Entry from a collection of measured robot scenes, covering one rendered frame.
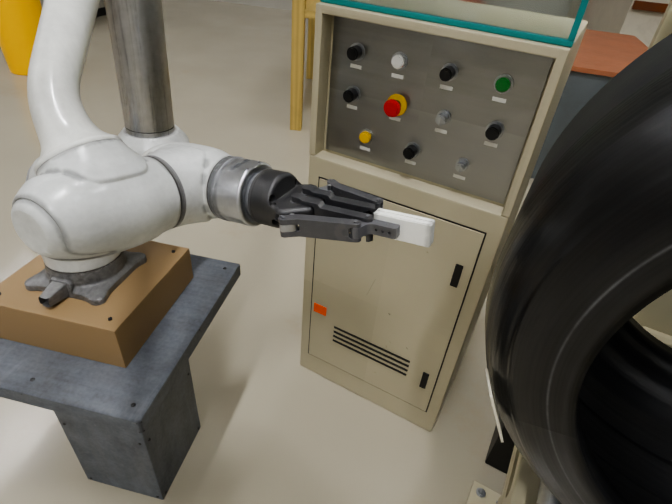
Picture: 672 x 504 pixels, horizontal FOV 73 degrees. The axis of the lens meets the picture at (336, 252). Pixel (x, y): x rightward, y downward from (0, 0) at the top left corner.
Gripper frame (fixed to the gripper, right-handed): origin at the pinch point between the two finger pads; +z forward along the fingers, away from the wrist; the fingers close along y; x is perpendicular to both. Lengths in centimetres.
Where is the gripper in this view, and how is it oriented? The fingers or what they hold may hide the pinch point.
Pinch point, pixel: (403, 227)
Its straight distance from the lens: 53.7
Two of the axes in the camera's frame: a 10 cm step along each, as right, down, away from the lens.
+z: 8.7, 2.3, -4.3
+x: 0.5, 8.4, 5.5
